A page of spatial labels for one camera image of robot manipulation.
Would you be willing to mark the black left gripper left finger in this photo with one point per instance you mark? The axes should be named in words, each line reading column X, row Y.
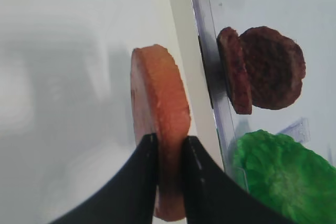
column 129, row 196

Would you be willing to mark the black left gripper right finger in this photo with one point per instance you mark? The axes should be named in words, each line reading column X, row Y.
column 211, row 196

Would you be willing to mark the toasted bread slice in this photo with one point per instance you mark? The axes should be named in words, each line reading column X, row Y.
column 160, row 106

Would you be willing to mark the green lettuce leaf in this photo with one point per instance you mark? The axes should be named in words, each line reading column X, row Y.
column 285, row 176

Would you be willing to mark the brown meat patty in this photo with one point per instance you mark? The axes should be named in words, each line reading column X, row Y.
column 275, row 65
column 232, row 58

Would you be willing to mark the white rectangular tray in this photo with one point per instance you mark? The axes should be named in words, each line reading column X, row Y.
column 66, row 117

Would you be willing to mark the right clear acrylic holder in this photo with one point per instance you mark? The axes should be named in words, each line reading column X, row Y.
column 311, row 119

